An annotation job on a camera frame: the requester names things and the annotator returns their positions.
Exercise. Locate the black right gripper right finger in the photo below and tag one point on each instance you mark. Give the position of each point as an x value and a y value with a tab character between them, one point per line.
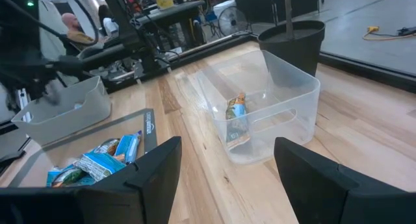
341	198

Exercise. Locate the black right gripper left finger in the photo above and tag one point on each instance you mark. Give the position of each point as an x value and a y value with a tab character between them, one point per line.
130	198

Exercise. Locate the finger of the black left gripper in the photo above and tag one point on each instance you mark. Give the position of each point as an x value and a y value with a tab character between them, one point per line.
51	94

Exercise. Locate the blue granola bar purple end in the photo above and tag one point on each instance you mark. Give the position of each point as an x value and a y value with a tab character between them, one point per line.
128	147

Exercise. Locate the granola bar with oats picture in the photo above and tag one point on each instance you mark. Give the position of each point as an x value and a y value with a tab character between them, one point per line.
109	146

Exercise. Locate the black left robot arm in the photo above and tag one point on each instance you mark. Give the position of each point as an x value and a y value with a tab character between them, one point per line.
16	39

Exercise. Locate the white plastic bin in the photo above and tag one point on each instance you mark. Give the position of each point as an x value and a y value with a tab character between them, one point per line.
65	120

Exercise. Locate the person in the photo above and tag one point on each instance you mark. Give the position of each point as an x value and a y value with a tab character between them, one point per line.
76	32
109	22

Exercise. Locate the tan mesh mat grey border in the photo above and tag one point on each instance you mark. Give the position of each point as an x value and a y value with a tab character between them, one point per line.
81	143

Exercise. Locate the clear plastic bin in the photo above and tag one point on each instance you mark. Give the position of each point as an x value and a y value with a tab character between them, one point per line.
276	126

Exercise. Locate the black workbench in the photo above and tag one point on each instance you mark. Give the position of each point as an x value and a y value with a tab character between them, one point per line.
175	11

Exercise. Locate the potted green tree black pot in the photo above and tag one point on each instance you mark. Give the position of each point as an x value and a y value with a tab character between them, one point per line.
292	52

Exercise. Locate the white floor fan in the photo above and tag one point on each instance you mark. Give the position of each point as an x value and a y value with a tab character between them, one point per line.
232	21

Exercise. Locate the black cabinet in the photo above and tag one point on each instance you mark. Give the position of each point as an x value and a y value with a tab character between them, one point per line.
260	3

